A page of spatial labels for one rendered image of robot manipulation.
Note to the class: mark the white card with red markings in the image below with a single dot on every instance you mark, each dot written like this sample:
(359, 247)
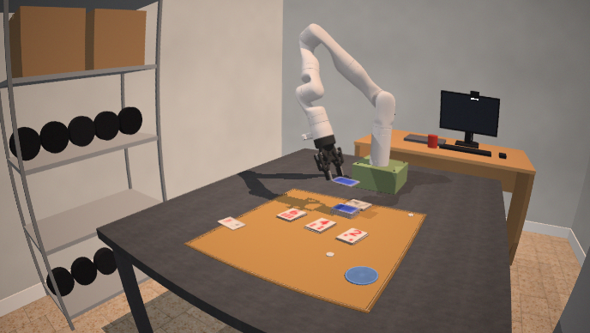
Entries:
(291, 214)

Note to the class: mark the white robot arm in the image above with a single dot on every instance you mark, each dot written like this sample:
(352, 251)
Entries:
(384, 102)

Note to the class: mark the blue round disc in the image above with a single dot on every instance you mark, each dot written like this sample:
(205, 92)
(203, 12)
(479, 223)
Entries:
(361, 275)

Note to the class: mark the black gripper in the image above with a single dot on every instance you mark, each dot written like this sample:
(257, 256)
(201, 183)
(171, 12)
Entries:
(326, 146)

